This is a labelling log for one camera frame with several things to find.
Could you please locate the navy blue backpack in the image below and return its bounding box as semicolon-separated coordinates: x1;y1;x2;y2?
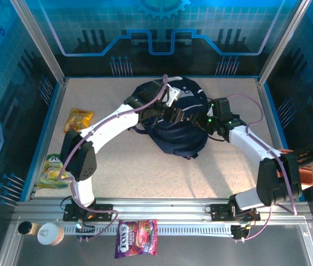
130;76;209;160

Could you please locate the yellow orange snack bag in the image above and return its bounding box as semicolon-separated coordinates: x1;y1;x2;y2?
63;108;95;134

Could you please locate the green Fox's candy bag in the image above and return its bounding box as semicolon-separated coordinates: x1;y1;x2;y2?
38;154;71;190

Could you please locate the purple Fox's berries candy bag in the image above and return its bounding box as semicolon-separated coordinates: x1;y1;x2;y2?
114;218;158;259

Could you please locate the terracotta white knife block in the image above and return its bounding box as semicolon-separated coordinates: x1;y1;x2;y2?
276;148;313;195

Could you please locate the brown bottle black cap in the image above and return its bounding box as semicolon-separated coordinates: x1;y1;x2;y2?
17;221;39;236

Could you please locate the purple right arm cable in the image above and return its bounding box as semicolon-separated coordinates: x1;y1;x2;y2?
228;94;298;243

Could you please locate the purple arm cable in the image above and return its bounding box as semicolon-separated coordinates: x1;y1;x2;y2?
59;74;170;242
228;94;298;243

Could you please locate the aluminium side rail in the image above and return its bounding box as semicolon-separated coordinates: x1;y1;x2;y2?
255;79;298;202
28;79;68;202

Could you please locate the aluminium frame post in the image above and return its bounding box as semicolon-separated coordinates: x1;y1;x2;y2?
8;0;68;85
257;0;313;86

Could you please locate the aluminium front rail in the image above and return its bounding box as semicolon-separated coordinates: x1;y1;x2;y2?
13;197;311;222

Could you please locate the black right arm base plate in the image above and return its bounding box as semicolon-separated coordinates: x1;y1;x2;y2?
209;203;261;222

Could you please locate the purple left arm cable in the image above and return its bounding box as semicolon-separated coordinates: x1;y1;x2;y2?
59;74;170;242

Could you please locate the white slotted cable duct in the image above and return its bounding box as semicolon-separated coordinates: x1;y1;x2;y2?
61;223;236;237

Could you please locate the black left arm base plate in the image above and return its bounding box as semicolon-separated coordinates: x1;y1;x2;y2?
63;203;115;222

